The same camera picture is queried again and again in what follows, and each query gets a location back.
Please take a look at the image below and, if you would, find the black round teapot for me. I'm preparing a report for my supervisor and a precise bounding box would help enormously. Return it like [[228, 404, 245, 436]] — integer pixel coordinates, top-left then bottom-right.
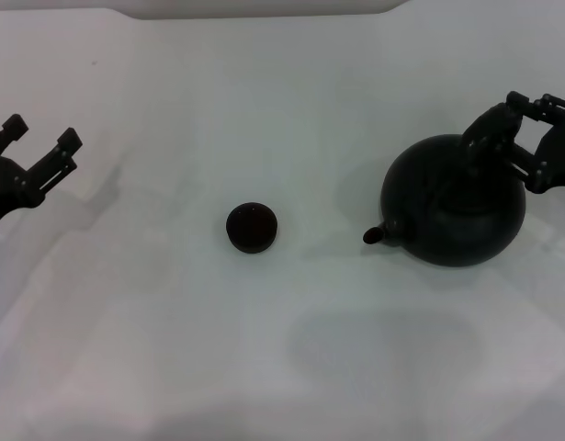
[[362, 103, 527, 267]]

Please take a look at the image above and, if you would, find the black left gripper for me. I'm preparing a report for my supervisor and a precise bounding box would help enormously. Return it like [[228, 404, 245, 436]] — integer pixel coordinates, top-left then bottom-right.
[[0, 113, 85, 233]]

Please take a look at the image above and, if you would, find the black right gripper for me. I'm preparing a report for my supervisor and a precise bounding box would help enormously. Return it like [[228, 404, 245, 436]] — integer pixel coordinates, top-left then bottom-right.
[[495, 90, 565, 194]]

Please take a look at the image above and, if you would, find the small dark teacup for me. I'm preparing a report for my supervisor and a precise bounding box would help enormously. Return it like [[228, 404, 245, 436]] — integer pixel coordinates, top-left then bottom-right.
[[225, 201, 279, 254]]

